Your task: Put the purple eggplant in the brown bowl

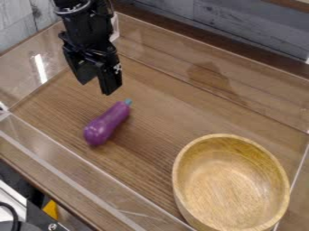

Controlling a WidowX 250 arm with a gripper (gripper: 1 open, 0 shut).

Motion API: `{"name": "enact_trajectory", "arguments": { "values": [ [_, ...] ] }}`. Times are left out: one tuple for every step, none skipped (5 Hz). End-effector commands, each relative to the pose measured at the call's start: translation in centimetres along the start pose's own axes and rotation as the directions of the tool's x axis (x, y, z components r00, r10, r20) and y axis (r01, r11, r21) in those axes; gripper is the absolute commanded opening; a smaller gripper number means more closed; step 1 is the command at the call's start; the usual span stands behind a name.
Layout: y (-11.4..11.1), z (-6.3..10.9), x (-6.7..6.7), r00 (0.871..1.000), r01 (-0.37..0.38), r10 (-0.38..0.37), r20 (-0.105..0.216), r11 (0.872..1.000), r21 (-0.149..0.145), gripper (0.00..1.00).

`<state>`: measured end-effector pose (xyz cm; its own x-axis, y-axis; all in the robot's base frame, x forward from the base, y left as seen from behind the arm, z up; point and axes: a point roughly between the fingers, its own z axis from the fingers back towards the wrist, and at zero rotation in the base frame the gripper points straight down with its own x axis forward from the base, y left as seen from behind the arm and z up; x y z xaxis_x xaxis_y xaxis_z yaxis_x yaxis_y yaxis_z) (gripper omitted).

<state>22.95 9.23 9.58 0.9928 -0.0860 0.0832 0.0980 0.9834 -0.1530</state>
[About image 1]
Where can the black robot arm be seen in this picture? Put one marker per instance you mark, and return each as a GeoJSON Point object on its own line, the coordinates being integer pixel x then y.
{"type": "Point", "coordinates": [88, 50]}

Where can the brown wooden bowl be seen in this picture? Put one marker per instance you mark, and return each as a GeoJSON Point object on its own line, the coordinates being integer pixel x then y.
{"type": "Point", "coordinates": [230, 185]}

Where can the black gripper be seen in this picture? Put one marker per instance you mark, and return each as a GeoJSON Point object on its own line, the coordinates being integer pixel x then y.
{"type": "Point", "coordinates": [87, 45]}

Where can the yellow black equipment base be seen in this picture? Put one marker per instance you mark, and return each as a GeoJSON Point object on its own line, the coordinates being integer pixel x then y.
{"type": "Point", "coordinates": [36, 200]}

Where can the purple toy eggplant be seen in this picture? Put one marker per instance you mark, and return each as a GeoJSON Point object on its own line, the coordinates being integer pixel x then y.
{"type": "Point", "coordinates": [99, 129]}

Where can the clear acrylic corner bracket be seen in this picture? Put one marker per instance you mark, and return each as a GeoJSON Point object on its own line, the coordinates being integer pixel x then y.
{"type": "Point", "coordinates": [115, 27]}

